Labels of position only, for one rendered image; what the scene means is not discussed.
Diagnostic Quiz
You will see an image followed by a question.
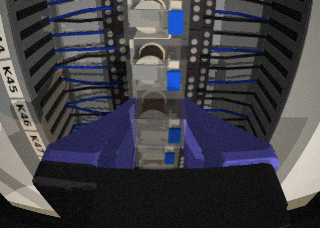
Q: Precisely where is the grey flat mounting plate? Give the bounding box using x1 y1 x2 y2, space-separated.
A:
55 0 264 125

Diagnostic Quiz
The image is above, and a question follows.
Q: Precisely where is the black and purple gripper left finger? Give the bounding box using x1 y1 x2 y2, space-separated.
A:
40 98 136 169

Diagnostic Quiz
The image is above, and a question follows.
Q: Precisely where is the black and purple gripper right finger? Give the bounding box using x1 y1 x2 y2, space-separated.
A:
183 96 279 172

